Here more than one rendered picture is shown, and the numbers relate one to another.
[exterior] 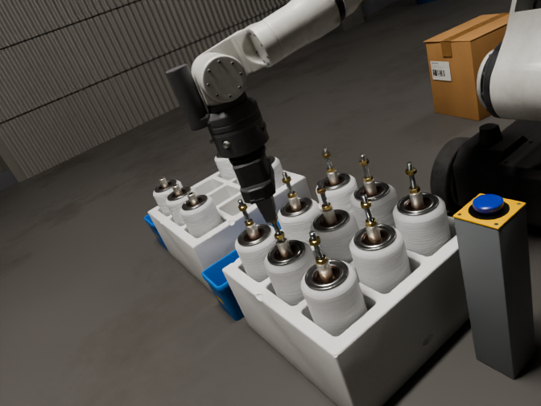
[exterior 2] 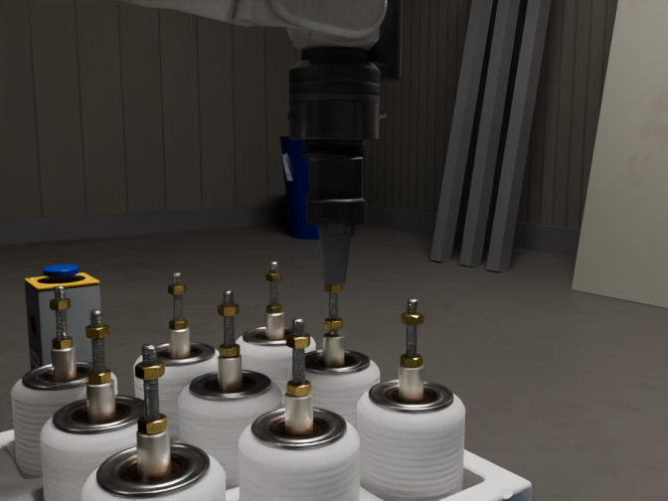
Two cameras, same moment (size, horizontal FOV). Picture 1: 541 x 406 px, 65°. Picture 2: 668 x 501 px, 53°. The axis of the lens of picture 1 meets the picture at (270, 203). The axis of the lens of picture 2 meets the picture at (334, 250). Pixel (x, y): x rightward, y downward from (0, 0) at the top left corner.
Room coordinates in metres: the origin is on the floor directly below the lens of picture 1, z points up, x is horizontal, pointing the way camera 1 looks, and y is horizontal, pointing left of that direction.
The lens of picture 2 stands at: (1.34, -0.11, 0.47)
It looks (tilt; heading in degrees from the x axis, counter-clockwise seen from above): 9 degrees down; 170
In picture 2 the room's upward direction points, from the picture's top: straight up
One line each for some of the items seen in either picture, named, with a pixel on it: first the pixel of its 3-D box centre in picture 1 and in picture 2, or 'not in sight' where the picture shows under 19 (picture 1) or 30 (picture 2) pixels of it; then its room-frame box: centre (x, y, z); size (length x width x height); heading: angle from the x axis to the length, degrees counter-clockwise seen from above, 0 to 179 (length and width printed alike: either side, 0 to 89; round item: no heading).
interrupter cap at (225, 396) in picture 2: (331, 221); (230, 386); (0.73, -0.10, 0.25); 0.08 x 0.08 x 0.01
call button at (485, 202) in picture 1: (488, 206); (61, 274); (0.50, -0.29, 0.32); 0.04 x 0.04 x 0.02
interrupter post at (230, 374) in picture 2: (329, 215); (230, 372); (0.73, -0.10, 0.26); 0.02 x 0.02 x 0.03
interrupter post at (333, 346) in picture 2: (283, 247); (333, 350); (0.68, 0.01, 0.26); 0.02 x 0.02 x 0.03
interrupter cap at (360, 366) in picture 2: (286, 253); (333, 362); (0.68, 0.01, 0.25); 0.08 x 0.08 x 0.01
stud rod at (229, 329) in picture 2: (324, 198); (229, 331); (0.73, -0.10, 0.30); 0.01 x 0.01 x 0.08
